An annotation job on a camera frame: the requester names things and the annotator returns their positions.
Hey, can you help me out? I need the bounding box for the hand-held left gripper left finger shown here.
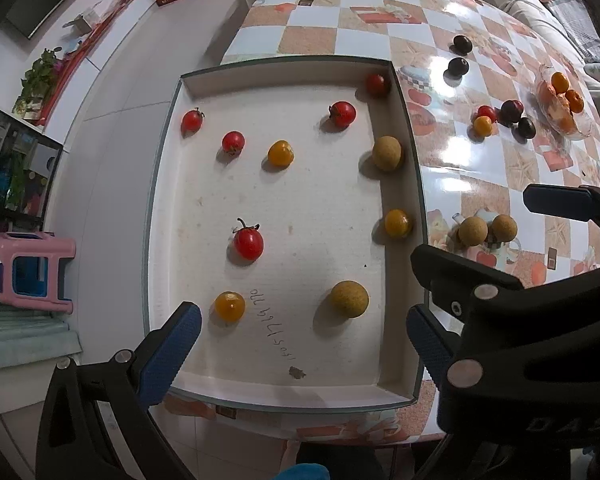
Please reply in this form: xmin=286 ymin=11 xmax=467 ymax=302
xmin=35 ymin=301 xmax=203 ymax=480

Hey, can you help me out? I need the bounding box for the small white carton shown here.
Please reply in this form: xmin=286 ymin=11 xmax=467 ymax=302
xmin=62 ymin=10 xmax=101 ymax=33

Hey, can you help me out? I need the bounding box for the pale green cushion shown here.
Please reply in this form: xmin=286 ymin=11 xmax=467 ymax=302
xmin=0 ymin=310 xmax=83 ymax=373

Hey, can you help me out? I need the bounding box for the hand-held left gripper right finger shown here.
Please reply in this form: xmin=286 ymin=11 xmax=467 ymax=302
xmin=406 ymin=304 xmax=463 ymax=401

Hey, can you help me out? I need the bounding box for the grey striped blanket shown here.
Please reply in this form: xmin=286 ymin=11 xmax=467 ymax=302
xmin=547 ymin=0 xmax=600 ymax=61

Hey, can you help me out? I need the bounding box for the white sofa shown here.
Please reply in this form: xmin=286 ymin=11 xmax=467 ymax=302
xmin=450 ymin=0 xmax=600 ymax=111

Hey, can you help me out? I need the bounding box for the red cherry tomato long stem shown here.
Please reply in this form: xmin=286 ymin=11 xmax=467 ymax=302
xmin=232 ymin=218 xmax=265 ymax=262

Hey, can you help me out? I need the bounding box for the pink plastic stool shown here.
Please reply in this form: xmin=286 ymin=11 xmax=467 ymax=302
xmin=0 ymin=232 xmax=77 ymax=316

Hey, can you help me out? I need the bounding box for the green potted plant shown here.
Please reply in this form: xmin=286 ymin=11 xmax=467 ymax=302
xmin=12 ymin=49 xmax=63 ymax=121

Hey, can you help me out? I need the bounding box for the small red cherry tomato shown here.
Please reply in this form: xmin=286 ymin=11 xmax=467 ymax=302
xmin=365 ymin=73 xmax=391 ymax=98

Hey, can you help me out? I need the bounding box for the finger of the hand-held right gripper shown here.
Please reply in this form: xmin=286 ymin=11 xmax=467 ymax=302
xmin=410 ymin=243 xmax=527 ymax=334
xmin=523 ymin=180 xmax=600 ymax=226

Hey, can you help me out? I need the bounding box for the person's blue clothing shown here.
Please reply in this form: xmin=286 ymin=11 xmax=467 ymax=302
xmin=270 ymin=462 xmax=331 ymax=480

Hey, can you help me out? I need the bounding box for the black glass cabinet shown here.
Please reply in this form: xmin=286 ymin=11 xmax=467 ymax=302
xmin=0 ymin=97 xmax=63 ymax=233

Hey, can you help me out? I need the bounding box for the brown round fruit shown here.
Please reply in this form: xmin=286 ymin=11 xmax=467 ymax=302
xmin=490 ymin=214 xmax=518 ymax=243
xmin=372 ymin=136 xmax=405 ymax=172
xmin=457 ymin=216 xmax=489 ymax=247
xmin=329 ymin=280 xmax=370 ymax=318

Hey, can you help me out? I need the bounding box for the clear glass bowl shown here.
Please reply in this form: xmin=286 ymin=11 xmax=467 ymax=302
xmin=536 ymin=62 xmax=593 ymax=140

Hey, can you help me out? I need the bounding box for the white tray box green rim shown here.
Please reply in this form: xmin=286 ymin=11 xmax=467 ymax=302
xmin=142 ymin=56 xmax=428 ymax=413

